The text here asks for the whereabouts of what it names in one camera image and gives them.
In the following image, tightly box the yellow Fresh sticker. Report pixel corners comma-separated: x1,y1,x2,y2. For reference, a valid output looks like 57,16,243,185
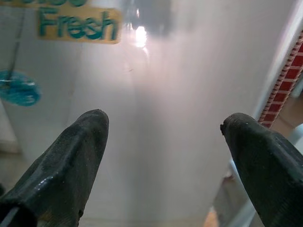
0,0,123,44

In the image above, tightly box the red white brick pattern panel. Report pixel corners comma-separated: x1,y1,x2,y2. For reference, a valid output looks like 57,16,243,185
258,30,303,128

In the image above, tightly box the white fridge door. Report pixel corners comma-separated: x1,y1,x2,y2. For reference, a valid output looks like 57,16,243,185
0,0,303,227

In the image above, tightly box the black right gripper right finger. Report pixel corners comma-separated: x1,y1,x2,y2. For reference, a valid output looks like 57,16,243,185
220,112,303,227

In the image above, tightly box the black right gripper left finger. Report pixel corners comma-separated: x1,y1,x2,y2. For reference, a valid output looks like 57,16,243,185
0,108,110,227

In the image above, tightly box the blue round sticker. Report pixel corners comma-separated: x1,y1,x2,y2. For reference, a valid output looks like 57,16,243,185
0,69,43,107

